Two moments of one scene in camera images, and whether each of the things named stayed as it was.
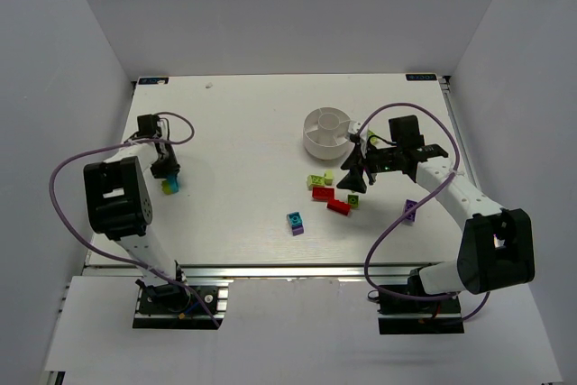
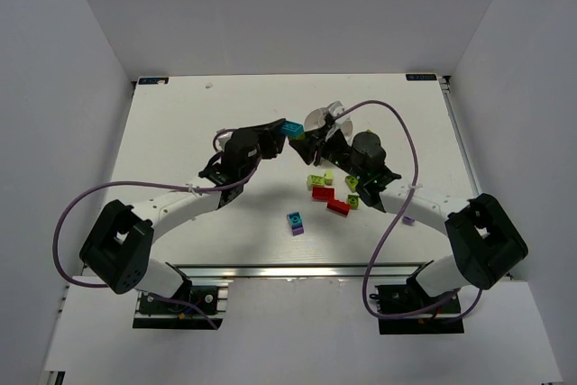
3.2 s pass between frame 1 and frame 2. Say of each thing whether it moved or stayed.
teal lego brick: moved
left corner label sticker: stayed
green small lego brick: stayed
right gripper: moved
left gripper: moved
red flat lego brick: stayed
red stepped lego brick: stayed
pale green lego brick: stayed
